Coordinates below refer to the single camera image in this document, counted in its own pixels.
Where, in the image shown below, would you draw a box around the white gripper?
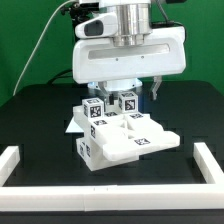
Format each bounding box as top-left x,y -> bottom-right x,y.
72,13 -> 186,105

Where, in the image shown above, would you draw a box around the white cube nut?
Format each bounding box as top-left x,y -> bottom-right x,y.
118,91 -> 138,113
82,98 -> 104,118

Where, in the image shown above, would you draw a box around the white chair back frame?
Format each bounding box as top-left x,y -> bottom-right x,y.
73,106 -> 180,162

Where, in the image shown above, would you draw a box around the white chair seat block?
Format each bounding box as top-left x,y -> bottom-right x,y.
76,138 -> 139,171

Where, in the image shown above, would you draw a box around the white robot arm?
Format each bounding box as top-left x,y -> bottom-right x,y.
72,0 -> 186,103

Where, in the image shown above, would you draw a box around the white U-shaped border fence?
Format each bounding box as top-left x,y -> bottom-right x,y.
0,143 -> 224,212

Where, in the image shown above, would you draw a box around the black cables at base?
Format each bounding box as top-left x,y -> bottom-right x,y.
46,68 -> 77,85

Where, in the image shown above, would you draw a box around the black camera stand pole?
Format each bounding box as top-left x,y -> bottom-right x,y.
60,3 -> 88,38

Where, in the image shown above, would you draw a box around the white cable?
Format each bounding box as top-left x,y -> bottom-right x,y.
12,0 -> 76,97

